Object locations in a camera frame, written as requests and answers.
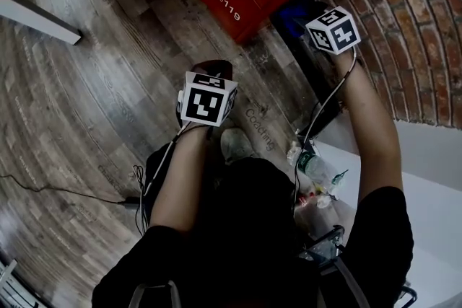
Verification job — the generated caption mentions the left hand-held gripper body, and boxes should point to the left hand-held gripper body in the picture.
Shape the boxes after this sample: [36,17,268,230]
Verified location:
[177,60,240,128]

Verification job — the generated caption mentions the black floor cable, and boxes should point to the black floor cable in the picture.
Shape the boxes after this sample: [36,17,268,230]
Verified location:
[0,173,126,205]

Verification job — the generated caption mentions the person's white shoe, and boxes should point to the person's white shoe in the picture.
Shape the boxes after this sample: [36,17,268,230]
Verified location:
[219,127,258,165]

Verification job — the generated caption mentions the grey shoulder strap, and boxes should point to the grey shoulder strap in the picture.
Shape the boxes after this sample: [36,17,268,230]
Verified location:
[128,279,182,308]
[331,255,373,308]

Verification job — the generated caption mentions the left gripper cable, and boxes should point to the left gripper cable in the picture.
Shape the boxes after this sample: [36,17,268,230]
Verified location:
[134,120,193,229]

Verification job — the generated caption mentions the light blue table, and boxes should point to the light blue table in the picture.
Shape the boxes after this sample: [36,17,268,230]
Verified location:
[0,0,83,46]

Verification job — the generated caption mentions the clear plastic bottle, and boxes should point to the clear plastic bottle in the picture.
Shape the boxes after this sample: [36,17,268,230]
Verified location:
[295,150,337,189]

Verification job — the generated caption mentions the person's left forearm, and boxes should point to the person's left forearm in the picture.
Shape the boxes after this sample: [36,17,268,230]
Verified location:
[148,124,214,236]

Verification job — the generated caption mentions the person's black shirt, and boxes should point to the person's black shirt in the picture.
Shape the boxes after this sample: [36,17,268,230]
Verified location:
[92,154,415,308]

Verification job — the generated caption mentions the grey left shoulder strap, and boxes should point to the grey left shoulder strap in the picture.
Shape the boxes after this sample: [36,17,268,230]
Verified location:
[128,279,182,308]

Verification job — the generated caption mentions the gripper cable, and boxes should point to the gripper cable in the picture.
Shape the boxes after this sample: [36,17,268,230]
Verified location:
[134,120,193,229]
[292,46,359,216]

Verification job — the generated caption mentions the grey right shoulder strap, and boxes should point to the grey right shoulder strap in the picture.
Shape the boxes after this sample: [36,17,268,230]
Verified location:
[331,255,373,308]

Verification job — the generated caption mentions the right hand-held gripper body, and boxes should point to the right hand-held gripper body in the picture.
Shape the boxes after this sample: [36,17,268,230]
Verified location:
[292,5,362,56]

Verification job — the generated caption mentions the blue wiping cloth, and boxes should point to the blue wiping cloth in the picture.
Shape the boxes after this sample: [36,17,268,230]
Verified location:
[270,0,318,39]

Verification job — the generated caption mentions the person's right forearm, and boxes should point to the person's right forearm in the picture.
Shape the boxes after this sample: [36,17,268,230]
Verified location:
[338,48,405,207]

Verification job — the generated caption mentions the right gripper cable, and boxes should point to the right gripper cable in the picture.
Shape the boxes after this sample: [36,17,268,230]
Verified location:
[292,46,359,216]

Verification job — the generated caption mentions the red drink can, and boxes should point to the red drink can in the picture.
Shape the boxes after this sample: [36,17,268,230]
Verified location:
[298,190,315,207]

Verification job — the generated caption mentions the person's black trousers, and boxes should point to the person's black trousers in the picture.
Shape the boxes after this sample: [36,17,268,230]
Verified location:
[144,142,176,192]

